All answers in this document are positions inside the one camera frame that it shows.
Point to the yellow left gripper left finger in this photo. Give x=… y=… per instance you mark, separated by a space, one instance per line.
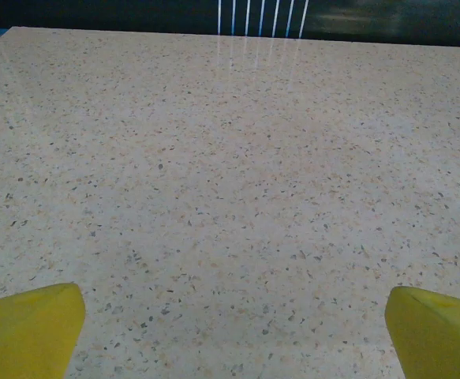
x=24 y=335

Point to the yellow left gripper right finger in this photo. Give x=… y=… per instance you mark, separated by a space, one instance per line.
x=438 y=339

